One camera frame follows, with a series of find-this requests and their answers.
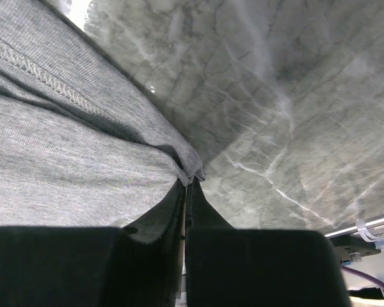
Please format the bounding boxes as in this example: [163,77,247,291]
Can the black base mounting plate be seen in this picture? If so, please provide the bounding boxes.
[330,235,381,264]

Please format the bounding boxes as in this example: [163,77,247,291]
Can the grey t-shirt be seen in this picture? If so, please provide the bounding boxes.
[0,1,204,226]

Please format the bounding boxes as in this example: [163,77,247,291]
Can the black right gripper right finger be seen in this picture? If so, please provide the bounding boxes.
[185,178,234,232]

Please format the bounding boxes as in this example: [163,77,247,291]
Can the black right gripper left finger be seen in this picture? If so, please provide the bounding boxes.
[120,181,186,306]

